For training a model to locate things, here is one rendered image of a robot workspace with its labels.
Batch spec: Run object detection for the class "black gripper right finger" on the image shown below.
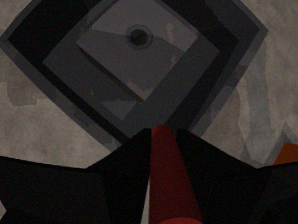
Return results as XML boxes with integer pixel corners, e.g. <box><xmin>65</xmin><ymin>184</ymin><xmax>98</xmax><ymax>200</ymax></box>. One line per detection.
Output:
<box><xmin>176</xmin><ymin>128</ymin><xmax>298</xmax><ymax>224</ymax></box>

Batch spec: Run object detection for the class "dark red peg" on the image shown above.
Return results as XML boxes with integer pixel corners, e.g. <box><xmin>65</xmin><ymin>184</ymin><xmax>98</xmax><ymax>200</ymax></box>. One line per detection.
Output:
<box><xmin>149</xmin><ymin>125</ymin><xmax>204</xmax><ymax>224</ymax></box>

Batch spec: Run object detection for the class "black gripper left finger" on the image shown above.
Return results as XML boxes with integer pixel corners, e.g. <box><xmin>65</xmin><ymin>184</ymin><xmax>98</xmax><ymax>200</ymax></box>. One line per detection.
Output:
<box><xmin>0</xmin><ymin>129</ymin><xmax>152</xmax><ymax>224</ymax></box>

